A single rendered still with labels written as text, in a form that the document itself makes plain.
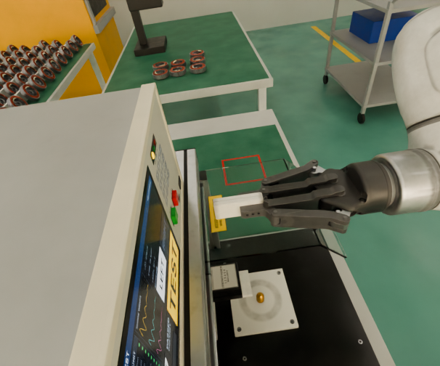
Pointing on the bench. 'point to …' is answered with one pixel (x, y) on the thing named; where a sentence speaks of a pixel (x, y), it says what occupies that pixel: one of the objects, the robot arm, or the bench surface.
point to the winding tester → (67, 225)
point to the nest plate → (244, 312)
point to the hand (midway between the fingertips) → (238, 205)
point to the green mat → (236, 147)
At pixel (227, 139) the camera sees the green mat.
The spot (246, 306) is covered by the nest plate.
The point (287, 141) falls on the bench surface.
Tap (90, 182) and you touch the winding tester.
